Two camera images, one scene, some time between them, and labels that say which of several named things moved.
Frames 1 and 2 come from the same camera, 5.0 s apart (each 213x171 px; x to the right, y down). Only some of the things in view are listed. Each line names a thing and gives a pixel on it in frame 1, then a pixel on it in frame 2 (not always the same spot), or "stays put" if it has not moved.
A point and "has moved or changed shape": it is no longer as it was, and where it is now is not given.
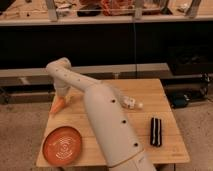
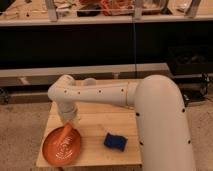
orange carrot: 58,102 has moved or changed shape
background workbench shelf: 17,13 stays put
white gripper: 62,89 -> 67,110
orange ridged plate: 62,145 stays put
